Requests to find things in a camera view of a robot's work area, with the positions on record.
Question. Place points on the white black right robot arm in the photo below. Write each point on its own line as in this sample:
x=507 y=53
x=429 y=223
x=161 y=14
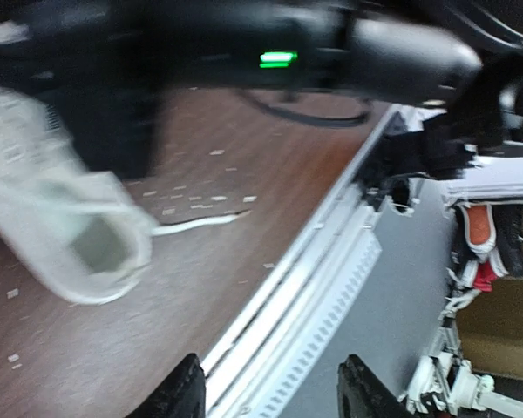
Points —
x=462 y=57

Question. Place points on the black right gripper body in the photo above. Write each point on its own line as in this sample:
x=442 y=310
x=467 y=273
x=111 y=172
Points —
x=104 y=66

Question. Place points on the aluminium front rail base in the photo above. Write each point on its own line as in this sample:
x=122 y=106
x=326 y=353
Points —
x=271 y=347

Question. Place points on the white lace sneaker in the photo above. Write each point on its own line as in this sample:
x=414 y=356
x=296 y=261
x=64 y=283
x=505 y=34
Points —
x=78 y=232

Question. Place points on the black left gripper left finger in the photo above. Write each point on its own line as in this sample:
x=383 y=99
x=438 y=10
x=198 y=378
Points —
x=181 y=395

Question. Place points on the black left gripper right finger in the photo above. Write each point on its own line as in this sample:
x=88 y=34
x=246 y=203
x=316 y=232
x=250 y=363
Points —
x=360 y=394

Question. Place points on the orange white shoe background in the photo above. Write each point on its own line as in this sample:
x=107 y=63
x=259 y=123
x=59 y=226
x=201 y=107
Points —
x=487 y=245

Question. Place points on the cardboard box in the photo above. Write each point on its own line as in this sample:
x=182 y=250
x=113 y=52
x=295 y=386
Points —
x=491 y=330

